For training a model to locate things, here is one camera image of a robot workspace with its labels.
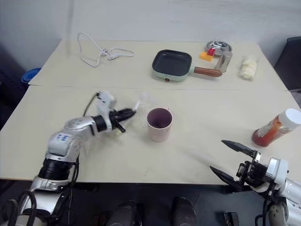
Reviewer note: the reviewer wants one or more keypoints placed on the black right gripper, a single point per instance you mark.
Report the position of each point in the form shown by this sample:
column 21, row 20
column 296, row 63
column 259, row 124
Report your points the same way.
column 255, row 171

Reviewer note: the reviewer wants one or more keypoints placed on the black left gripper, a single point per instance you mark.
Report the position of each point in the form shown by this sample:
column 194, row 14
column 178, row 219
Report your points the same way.
column 114, row 115

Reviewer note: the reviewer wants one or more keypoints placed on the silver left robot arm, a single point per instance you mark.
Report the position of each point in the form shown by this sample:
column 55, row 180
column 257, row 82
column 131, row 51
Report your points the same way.
column 75, row 127

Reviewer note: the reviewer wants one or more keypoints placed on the pink mug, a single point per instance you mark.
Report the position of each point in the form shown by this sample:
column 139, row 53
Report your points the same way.
column 160, row 129

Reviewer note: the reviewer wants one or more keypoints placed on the red sauce bottle white cap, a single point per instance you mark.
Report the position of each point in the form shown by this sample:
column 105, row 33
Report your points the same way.
column 272, row 128

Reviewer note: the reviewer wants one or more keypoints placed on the small black block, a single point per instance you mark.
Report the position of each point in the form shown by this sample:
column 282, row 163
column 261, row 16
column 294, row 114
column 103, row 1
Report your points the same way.
column 231, row 219

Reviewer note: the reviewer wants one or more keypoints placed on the dark rounded shape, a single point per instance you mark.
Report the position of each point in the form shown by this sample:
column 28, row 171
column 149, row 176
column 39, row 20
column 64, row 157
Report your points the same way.
column 124, row 214
column 184, row 212

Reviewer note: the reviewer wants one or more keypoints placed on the green electric frying pan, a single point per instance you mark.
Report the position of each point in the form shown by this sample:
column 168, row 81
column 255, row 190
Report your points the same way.
column 172, row 63

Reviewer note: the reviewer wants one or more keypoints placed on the white crumpled towel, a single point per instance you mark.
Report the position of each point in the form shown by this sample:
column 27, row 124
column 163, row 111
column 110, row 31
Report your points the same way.
column 248, row 68

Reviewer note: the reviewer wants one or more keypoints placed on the steel cup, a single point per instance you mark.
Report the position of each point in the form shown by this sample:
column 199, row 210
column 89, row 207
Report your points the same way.
column 224, row 61

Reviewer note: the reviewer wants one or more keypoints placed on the yellow block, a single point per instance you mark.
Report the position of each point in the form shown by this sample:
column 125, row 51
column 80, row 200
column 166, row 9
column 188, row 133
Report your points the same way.
column 206, row 57

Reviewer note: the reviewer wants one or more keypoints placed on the blue bowl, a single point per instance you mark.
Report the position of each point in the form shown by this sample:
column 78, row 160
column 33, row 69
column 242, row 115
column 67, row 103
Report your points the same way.
column 29, row 75

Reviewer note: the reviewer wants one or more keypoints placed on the small red object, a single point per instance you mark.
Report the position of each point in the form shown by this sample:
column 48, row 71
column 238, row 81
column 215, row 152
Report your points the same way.
column 211, row 51

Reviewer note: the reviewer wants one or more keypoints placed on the steel ashtray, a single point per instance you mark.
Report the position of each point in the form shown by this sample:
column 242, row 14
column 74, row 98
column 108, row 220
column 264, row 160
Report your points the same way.
column 219, row 46

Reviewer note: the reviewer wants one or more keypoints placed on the black chair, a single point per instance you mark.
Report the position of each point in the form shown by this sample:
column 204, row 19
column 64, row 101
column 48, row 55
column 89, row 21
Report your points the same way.
column 289, row 61

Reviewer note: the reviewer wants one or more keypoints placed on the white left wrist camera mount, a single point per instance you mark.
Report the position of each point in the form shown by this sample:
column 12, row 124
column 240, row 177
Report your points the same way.
column 105, row 100

